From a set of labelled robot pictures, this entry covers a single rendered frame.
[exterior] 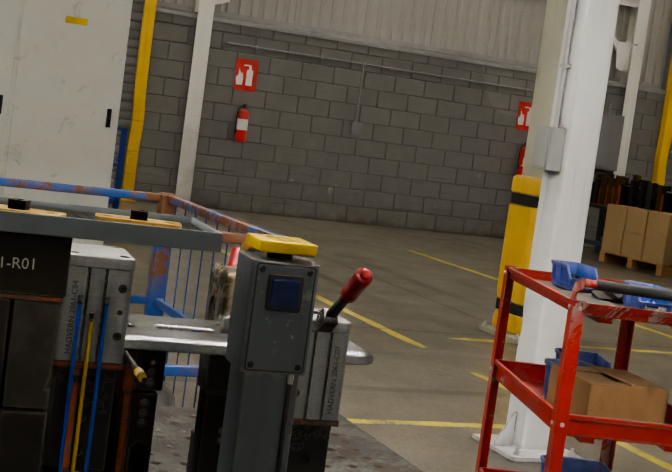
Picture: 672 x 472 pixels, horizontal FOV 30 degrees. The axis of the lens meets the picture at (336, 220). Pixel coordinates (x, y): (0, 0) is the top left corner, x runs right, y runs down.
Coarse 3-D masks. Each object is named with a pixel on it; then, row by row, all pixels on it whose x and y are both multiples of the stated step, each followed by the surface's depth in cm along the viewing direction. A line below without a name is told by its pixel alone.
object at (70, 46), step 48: (0, 0) 900; (48, 0) 913; (96, 0) 927; (0, 48) 904; (48, 48) 917; (96, 48) 931; (0, 96) 906; (48, 96) 921; (96, 96) 935; (0, 144) 912; (48, 144) 926; (96, 144) 940; (0, 192) 917; (48, 192) 930; (96, 240) 949
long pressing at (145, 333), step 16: (128, 320) 159; (144, 320) 160; (160, 320) 162; (176, 320) 164; (192, 320) 165; (208, 320) 167; (128, 336) 147; (144, 336) 148; (160, 336) 149; (176, 336) 152; (192, 336) 154; (208, 336) 155; (224, 336) 157; (192, 352) 149; (208, 352) 150; (224, 352) 151; (352, 352) 156; (368, 352) 158
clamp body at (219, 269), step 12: (216, 264) 181; (216, 276) 179; (228, 276) 173; (216, 288) 178; (228, 288) 173; (216, 300) 178; (228, 300) 173; (216, 312) 177; (228, 312) 174; (192, 432) 183; (192, 444) 183
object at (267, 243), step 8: (248, 240) 127; (256, 240) 124; (264, 240) 122; (272, 240) 123; (280, 240) 124; (288, 240) 125; (296, 240) 126; (304, 240) 127; (256, 248) 123; (264, 248) 122; (272, 248) 123; (280, 248) 123; (288, 248) 123; (296, 248) 123; (304, 248) 124; (312, 248) 124; (272, 256) 125; (280, 256) 125; (288, 256) 125; (312, 256) 124
